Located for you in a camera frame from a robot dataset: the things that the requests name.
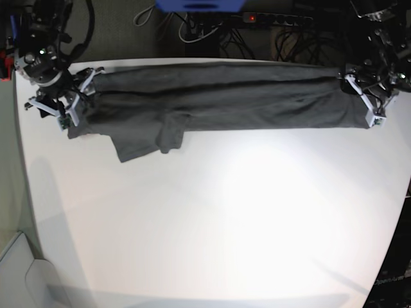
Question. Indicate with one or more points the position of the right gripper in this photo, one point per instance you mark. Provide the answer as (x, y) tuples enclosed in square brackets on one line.
[(64, 95)]

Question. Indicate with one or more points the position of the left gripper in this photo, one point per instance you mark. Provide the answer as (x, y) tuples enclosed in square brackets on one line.
[(369, 87)]

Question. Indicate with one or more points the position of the dark grey t-shirt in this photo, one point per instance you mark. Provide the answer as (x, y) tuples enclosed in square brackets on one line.
[(150, 108)]

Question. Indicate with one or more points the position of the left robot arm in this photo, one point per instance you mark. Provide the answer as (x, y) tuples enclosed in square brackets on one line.
[(378, 47)]

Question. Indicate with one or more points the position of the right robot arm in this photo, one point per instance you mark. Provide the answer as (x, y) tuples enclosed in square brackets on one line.
[(39, 58)]

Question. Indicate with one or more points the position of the red clamp at left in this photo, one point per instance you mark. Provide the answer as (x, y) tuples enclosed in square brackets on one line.
[(6, 66)]

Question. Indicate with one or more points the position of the black power strip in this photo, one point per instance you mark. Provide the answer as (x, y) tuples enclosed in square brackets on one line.
[(274, 19)]

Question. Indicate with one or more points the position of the blue box overhead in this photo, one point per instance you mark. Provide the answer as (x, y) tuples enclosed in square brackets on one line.
[(200, 5)]

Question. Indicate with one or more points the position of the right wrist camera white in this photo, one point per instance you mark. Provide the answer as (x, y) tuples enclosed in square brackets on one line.
[(66, 122)]

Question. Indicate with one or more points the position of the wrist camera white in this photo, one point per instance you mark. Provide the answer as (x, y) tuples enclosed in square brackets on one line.
[(374, 119), (66, 122)]

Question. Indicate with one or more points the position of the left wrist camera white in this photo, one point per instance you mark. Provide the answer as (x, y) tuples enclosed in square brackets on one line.
[(374, 119)]

